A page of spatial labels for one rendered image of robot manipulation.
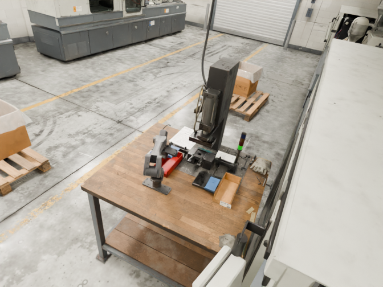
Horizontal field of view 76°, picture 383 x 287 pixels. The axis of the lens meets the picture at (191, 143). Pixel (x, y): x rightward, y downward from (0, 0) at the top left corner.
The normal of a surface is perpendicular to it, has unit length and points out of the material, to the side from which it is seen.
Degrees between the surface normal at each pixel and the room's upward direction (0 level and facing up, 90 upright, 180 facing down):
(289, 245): 0
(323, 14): 90
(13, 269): 0
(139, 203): 0
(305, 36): 90
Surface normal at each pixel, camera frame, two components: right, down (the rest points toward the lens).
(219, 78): -0.41, 0.50
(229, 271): 0.02, -0.85
